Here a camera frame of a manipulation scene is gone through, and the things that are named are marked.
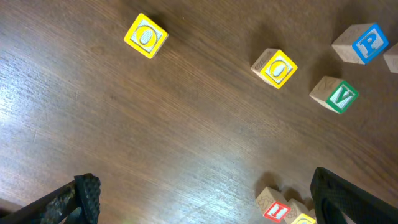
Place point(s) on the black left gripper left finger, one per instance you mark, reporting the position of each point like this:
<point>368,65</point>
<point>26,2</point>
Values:
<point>76,202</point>

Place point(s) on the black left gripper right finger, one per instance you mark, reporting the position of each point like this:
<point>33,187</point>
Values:
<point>335,197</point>

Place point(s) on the yellow C block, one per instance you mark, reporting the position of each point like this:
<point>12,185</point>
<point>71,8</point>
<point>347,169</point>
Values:
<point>299,214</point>

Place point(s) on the red letter I block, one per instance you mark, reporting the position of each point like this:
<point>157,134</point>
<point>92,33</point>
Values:
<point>273,205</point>

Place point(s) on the green V block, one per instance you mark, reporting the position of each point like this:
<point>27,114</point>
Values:
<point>334,94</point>

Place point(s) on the yellow o block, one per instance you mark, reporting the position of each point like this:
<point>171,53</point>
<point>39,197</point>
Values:
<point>274,67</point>
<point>145,36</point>

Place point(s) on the red O block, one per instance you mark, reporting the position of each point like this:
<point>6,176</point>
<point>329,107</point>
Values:
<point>391,58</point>

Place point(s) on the blue P block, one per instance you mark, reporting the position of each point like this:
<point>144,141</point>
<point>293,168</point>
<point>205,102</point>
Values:
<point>360,43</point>

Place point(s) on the yellow O block far left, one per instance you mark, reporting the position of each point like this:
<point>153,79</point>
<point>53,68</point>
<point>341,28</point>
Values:
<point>145,36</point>

